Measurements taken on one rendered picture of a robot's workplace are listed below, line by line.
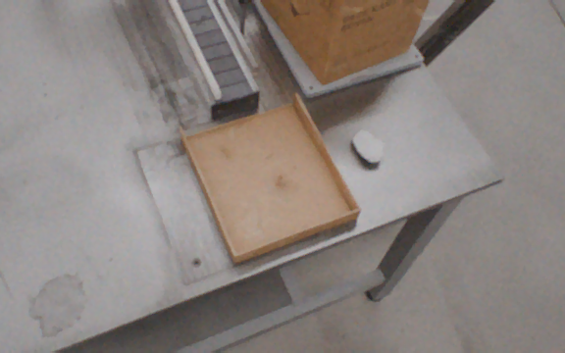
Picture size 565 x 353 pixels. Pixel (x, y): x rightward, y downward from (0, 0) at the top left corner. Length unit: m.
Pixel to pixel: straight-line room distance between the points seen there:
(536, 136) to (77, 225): 1.91
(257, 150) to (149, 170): 0.22
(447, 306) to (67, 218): 1.33
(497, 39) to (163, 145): 1.95
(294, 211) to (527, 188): 1.42
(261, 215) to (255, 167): 0.11
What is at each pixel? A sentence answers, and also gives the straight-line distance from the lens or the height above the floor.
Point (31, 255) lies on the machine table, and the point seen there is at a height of 0.83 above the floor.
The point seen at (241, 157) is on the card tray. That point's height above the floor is 0.83.
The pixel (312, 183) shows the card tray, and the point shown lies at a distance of 1.15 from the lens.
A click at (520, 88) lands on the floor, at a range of 2.68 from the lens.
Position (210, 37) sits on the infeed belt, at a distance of 1.30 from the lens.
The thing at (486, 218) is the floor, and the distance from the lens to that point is 2.24.
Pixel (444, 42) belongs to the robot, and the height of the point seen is 0.58.
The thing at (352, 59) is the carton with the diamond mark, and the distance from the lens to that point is 1.26.
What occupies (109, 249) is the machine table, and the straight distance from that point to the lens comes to 1.09.
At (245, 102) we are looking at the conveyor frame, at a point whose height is 0.86.
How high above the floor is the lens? 1.82
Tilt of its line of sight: 60 degrees down
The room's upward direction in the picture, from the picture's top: 10 degrees clockwise
